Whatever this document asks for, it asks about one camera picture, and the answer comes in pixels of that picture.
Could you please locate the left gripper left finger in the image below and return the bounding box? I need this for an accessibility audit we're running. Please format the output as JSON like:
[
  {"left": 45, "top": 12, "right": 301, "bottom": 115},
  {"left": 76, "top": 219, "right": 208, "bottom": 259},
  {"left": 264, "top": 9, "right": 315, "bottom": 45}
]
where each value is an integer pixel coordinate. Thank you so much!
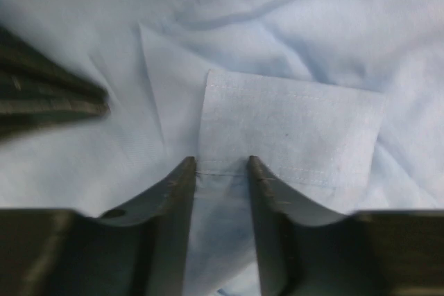
[{"left": 1, "top": 157, "right": 196, "bottom": 295}]

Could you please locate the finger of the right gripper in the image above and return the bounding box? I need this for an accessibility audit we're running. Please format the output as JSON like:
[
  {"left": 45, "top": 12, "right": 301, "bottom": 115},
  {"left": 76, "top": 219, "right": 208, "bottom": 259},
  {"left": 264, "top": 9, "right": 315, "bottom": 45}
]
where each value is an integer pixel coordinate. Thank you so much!
[{"left": 1, "top": 27, "right": 109, "bottom": 139}]

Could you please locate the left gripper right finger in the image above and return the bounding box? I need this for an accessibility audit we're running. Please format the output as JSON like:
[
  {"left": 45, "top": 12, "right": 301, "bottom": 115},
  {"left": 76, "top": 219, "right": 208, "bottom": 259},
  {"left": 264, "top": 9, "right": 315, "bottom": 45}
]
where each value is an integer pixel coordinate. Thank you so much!
[{"left": 247, "top": 156, "right": 443, "bottom": 295}]

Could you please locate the light blue long sleeve shirt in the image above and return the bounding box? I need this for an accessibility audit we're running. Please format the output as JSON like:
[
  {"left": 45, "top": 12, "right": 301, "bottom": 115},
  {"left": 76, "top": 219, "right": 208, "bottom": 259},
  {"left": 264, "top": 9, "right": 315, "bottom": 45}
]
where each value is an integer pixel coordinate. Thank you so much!
[{"left": 1, "top": 0, "right": 443, "bottom": 295}]

